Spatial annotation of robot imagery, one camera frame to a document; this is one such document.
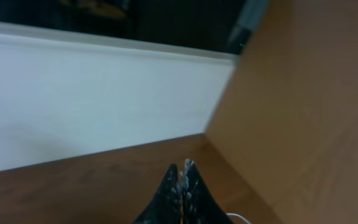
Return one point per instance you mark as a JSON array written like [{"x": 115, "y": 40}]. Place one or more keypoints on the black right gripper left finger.
[{"x": 165, "y": 206}]

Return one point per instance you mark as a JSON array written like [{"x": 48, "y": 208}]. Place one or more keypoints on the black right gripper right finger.
[{"x": 199, "y": 206}]

